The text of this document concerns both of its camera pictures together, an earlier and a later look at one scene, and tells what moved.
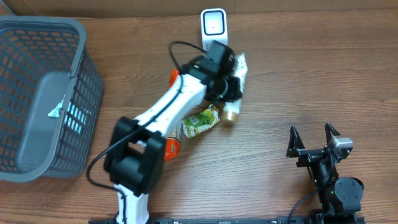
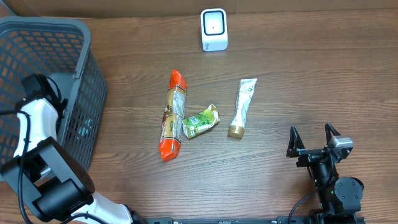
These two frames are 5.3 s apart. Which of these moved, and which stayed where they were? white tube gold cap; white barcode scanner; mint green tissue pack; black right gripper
Moved: mint green tissue pack; white tube gold cap
Stayed: white barcode scanner; black right gripper
